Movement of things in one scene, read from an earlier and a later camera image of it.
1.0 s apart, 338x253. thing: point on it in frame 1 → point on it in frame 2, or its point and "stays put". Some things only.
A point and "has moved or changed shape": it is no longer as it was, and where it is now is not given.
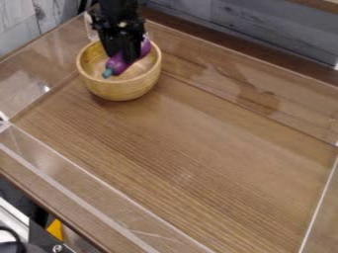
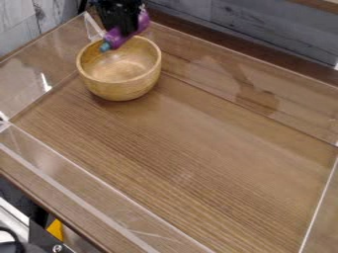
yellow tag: (56, 228) stays put
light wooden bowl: (119, 87) stays put
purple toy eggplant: (117, 62) has moved or changed shape
